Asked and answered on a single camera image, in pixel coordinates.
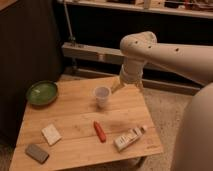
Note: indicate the green ceramic bowl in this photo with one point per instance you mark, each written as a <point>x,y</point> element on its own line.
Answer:
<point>42,93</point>

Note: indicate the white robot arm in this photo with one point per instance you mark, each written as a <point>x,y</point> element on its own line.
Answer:
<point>193,150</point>

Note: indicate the grey metal beam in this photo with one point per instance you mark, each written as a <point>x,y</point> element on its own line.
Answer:
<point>93,53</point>

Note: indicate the white tube with box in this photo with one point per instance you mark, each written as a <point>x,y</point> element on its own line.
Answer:
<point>128,138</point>

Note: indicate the metal pole stand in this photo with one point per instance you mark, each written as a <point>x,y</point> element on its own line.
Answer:
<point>72,37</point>

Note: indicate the grey rectangular block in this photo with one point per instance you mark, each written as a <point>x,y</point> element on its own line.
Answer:
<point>37,153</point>

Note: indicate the red marker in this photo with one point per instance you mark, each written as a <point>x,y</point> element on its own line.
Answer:
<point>99,131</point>

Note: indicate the white sponge block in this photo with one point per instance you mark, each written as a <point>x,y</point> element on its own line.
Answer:
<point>51,134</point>

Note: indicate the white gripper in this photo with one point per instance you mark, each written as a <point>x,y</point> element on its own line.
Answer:
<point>131,73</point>

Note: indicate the wooden table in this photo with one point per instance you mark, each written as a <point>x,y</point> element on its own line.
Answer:
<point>73,114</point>

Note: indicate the translucent plastic cup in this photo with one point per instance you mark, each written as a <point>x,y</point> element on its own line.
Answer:
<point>101,95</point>

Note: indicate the wooden shelf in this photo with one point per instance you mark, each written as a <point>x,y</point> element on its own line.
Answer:
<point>127,7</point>

